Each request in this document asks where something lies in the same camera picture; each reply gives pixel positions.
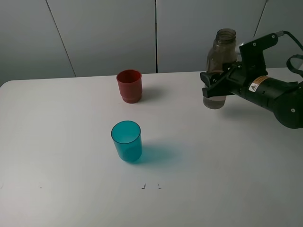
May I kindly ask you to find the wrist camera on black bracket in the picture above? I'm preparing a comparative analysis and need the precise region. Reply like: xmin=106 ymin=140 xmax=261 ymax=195
xmin=238 ymin=33 xmax=278 ymax=76

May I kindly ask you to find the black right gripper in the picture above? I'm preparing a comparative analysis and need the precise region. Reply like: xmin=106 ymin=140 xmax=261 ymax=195
xmin=200 ymin=62 xmax=272 ymax=108

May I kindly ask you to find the red plastic cup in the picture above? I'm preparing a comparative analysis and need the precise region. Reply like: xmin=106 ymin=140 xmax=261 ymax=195
xmin=116 ymin=70 xmax=143 ymax=104

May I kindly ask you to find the smoky clear plastic bottle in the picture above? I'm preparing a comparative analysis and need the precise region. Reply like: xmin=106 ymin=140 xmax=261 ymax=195
xmin=203 ymin=28 xmax=238 ymax=110

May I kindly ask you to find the black camera cable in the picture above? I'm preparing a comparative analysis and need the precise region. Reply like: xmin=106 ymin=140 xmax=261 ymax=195
xmin=277 ymin=30 xmax=303 ymax=78

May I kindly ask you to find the teal translucent plastic cup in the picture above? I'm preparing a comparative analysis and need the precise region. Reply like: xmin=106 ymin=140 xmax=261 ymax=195
xmin=111 ymin=121 xmax=142 ymax=163

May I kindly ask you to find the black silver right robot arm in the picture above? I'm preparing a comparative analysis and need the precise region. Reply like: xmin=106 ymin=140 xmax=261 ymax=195
xmin=200 ymin=62 xmax=303 ymax=129

